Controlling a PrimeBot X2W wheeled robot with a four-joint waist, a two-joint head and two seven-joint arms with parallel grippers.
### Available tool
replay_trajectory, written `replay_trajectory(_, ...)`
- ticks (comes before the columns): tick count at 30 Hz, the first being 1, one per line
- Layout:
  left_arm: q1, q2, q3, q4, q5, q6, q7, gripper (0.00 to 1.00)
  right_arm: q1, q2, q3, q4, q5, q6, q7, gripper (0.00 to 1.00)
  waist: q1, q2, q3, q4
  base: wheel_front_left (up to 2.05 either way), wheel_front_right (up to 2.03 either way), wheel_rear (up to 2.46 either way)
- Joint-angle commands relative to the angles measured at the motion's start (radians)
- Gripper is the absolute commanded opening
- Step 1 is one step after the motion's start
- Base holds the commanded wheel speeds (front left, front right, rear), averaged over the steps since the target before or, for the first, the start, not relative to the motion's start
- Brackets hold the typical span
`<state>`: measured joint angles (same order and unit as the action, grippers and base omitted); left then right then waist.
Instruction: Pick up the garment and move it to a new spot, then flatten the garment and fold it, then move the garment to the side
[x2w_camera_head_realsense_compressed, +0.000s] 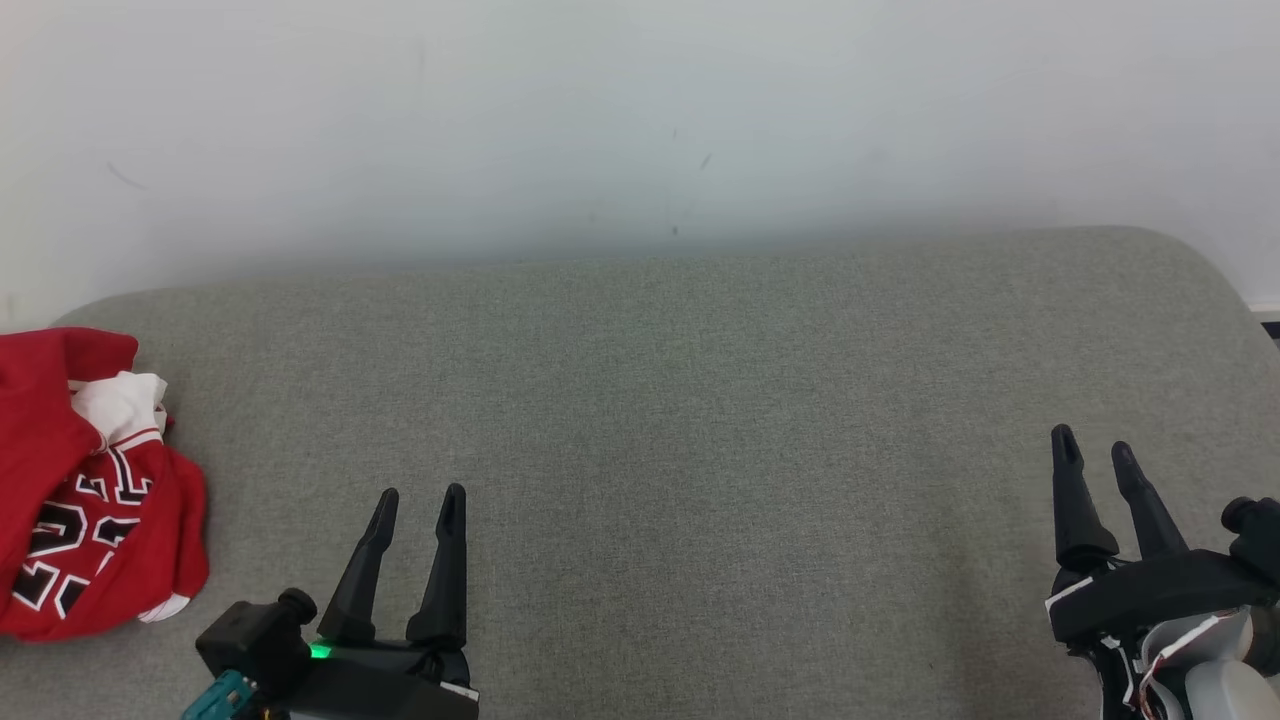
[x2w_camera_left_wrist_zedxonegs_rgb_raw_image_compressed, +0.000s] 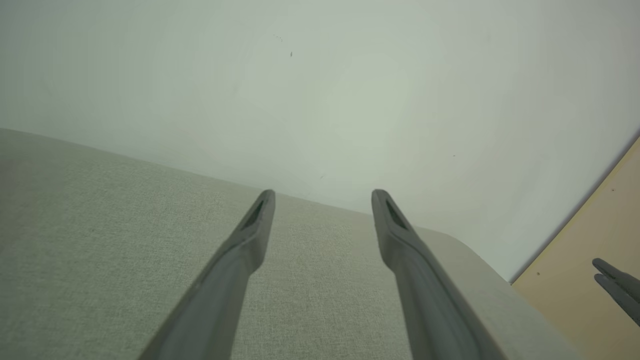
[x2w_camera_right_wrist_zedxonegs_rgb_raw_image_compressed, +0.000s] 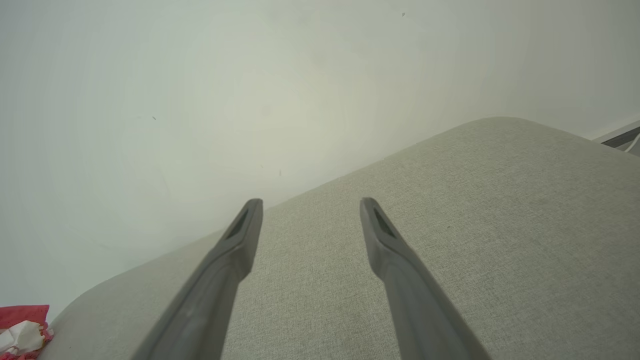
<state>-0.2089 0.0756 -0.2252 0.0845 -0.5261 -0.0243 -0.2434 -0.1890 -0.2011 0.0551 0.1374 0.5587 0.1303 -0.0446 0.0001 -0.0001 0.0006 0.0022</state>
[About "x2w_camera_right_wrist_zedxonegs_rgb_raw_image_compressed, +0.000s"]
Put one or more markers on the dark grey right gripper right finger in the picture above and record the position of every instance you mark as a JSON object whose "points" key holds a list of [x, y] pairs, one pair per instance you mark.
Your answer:
{"points": [[420, 310]]}

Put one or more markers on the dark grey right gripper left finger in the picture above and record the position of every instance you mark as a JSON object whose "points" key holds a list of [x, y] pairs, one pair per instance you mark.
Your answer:
{"points": [[210, 300]]}

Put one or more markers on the red shorts white trim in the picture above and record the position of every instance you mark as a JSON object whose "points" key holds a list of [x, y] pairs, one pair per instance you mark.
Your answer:
{"points": [[20, 315]]}

